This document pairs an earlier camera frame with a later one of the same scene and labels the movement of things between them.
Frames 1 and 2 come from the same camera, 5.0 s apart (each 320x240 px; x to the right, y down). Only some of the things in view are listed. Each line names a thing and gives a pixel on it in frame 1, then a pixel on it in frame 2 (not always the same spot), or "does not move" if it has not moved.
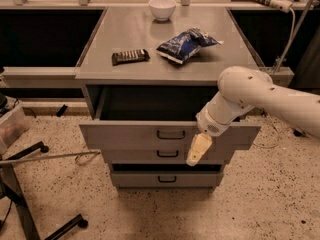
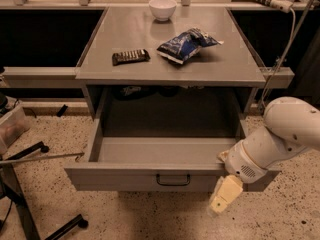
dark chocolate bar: (130, 56) does not move
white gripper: (210, 124) -> (240, 162)
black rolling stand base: (10, 190) does not move
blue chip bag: (186, 44) does not move
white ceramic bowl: (162, 8) does not move
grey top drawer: (165, 135) -> (158, 164)
